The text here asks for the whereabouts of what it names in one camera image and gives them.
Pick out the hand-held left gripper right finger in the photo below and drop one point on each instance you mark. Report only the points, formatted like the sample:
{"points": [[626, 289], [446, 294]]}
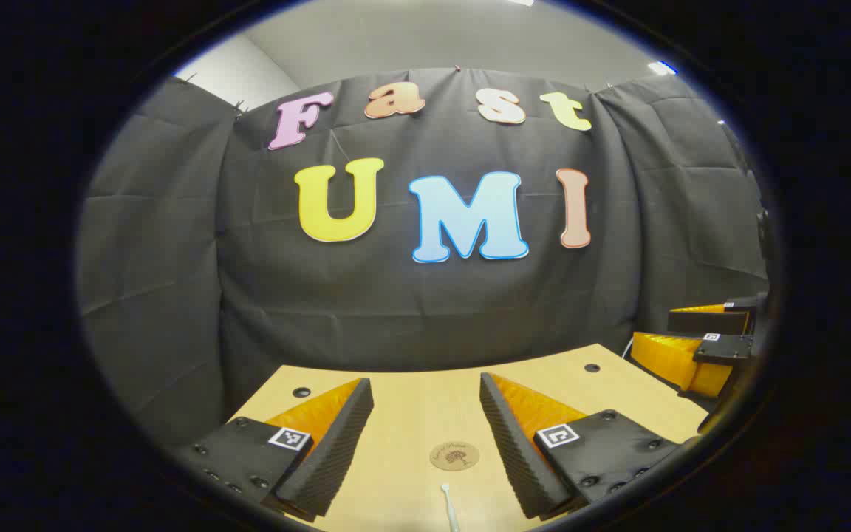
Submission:
{"points": [[510, 443]]}

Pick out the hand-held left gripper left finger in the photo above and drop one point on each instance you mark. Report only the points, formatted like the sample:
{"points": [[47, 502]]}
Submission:
{"points": [[337, 443]]}

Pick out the black backdrop cloth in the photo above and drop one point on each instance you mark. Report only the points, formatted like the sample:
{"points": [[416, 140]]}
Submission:
{"points": [[396, 310]]}

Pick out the pale green toothbrush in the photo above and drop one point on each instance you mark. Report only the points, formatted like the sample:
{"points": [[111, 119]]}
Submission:
{"points": [[448, 504]]}

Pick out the round brown coaster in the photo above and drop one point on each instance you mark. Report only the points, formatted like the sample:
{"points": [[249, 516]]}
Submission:
{"points": [[454, 456]]}

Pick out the ceiling light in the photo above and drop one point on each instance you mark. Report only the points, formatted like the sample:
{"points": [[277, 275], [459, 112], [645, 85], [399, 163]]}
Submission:
{"points": [[660, 68]]}

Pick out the light wooden desktop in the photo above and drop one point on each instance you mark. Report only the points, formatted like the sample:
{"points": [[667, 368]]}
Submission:
{"points": [[411, 414]]}

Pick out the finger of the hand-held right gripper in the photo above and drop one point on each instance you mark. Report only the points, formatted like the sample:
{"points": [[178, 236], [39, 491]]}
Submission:
{"points": [[669, 358], [706, 323]]}

